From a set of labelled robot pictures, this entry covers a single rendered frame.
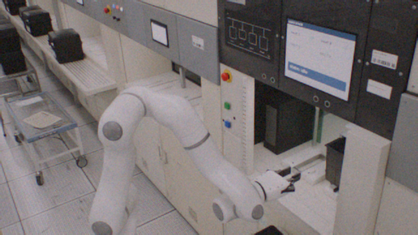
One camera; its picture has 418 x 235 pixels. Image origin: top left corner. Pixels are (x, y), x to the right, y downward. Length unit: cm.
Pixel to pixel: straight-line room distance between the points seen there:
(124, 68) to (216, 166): 203
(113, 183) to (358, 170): 77
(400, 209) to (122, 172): 86
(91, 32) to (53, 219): 215
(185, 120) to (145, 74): 211
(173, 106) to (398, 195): 73
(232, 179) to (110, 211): 41
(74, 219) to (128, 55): 132
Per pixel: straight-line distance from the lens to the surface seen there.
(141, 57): 311
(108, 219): 132
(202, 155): 113
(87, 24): 451
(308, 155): 204
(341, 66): 128
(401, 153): 124
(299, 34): 137
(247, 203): 116
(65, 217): 324
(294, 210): 175
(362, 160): 127
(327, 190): 183
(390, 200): 135
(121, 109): 110
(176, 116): 108
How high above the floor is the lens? 202
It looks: 28 degrees down
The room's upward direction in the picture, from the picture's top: 3 degrees counter-clockwise
